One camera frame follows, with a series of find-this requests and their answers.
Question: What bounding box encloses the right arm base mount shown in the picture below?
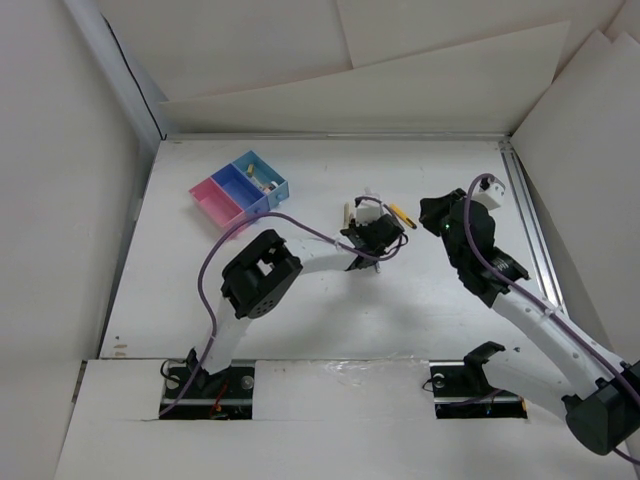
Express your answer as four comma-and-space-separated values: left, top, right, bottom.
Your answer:
422, 341, 528, 420

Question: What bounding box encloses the yellow utility knife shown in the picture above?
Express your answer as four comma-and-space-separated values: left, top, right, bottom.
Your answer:
389, 204, 417, 230

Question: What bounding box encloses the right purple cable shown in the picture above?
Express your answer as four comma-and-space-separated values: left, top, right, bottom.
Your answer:
462, 173, 640, 464

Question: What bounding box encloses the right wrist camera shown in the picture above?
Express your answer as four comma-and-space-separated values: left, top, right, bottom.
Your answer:
473, 176, 506, 211

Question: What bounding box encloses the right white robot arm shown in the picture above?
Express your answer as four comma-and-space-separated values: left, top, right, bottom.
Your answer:
419, 189, 639, 456

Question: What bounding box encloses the light blue drawer box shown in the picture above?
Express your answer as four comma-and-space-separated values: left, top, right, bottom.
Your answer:
232, 150, 289, 210

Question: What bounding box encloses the purple cable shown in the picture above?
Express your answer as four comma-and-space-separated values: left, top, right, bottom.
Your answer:
462, 173, 640, 464
158, 197, 409, 419

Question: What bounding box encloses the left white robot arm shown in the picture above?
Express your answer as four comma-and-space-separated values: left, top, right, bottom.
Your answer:
188, 212, 408, 397

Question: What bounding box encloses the white boxed eraser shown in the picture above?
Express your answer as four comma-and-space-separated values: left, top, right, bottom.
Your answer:
249, 175, 266, 190

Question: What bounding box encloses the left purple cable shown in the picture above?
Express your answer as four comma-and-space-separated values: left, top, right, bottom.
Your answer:
158, 197, 409, 419

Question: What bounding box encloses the dark blue drawer box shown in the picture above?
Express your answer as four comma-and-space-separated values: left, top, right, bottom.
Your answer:
211, 164, 269, 215

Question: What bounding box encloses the yellow highlighter pen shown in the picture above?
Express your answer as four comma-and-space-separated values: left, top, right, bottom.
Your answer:
343, 202, 351, 229

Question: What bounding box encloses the aluminium rail right side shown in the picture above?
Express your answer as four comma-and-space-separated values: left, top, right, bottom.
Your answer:
498, 140, 565, 309

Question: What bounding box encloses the pink drawer box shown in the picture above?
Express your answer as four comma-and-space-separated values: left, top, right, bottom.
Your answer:
189, 177, 246, 232

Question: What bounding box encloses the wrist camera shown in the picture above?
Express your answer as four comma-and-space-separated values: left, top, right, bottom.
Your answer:
354, 193, 384, 225
473, 176, 506, 211

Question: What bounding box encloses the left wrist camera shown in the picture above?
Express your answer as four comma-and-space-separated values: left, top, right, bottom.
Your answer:
354, 193, 384, 225

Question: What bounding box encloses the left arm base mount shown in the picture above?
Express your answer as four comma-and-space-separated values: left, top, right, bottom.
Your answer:
159, 351, 255, 421

